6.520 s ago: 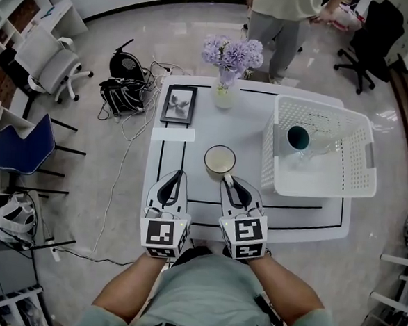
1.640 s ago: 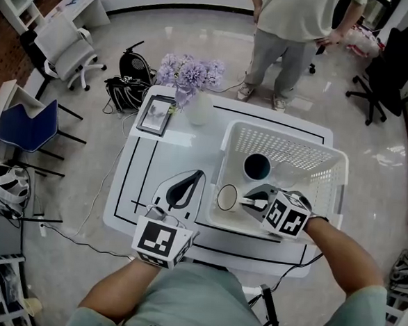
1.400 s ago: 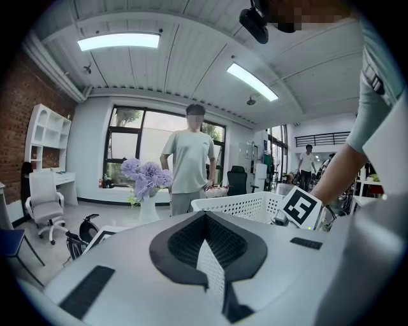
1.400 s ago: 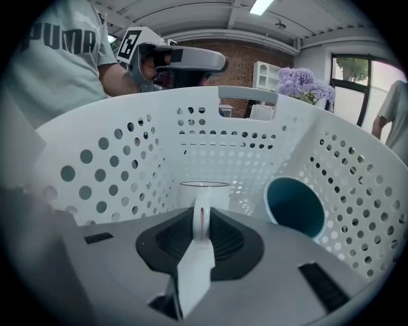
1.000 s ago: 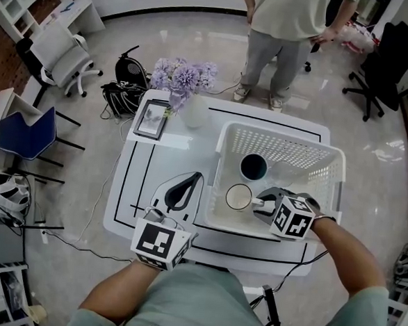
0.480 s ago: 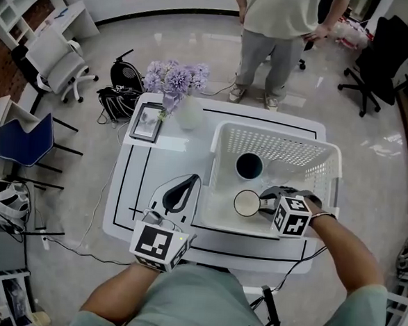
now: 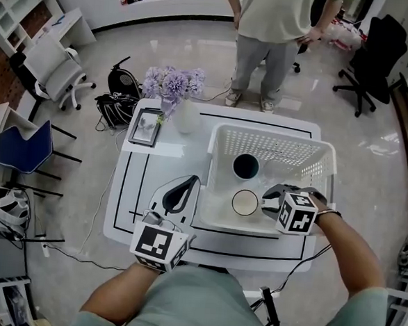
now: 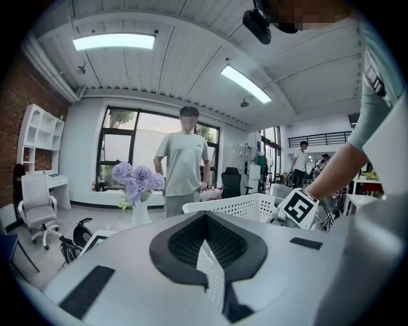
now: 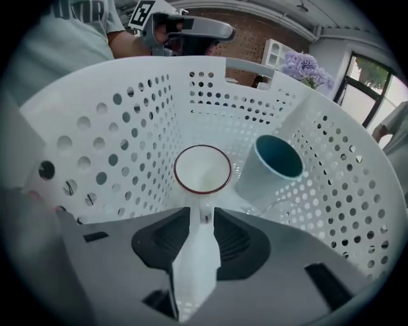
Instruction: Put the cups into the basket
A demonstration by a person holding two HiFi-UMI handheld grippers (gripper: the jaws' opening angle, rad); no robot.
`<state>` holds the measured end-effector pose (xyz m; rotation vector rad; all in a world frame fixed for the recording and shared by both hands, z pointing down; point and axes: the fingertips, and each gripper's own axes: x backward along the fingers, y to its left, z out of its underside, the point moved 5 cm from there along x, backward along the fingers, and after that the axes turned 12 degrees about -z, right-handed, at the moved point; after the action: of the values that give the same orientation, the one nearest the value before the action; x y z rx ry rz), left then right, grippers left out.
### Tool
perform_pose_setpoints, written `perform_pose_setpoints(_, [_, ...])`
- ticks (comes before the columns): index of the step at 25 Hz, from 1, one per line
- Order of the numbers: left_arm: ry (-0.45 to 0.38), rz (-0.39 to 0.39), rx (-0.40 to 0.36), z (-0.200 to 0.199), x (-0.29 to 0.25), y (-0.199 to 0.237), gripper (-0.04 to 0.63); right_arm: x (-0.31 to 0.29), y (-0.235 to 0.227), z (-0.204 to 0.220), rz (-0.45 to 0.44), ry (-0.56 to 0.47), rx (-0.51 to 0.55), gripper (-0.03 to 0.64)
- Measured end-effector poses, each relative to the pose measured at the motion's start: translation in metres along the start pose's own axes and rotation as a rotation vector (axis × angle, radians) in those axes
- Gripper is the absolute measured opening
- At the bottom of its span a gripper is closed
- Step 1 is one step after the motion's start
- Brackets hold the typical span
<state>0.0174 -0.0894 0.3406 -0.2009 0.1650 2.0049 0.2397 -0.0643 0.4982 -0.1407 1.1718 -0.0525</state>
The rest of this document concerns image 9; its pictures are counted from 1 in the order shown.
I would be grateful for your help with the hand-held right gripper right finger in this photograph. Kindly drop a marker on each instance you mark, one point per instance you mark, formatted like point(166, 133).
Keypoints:
point(280, 280)

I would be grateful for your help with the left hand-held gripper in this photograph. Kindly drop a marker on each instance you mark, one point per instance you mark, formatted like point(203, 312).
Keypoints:
point(197, 27)

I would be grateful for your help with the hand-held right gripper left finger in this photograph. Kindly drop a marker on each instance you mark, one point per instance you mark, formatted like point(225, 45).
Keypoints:
point(105, 270)

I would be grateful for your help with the white plastic laundry basket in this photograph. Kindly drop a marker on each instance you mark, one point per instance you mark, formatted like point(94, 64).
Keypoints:
point(223, 111)

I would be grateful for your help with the teal cup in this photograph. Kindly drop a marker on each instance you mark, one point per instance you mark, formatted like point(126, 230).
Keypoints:
point(267, 172)

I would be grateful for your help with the cream mug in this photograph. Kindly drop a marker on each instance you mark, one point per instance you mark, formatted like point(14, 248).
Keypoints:
point(202, 168)

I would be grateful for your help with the person's left forearm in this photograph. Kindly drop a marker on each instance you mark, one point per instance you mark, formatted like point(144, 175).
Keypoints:
point(126, 44)

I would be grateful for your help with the person's left hand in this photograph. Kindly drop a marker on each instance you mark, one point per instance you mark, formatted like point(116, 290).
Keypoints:
point(161, 33)

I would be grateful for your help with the white shelf unit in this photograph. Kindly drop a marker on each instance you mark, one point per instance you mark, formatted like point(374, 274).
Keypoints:
point(275, 52)

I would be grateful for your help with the purple flowers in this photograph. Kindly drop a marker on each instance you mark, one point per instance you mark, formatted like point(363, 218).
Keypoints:
point(306, 68)

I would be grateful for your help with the person in white t-shirt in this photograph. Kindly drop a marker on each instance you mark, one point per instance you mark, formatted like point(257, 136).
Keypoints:
point(63, 35)

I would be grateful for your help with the black framed window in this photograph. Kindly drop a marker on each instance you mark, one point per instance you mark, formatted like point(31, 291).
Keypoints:
point(366, 86)

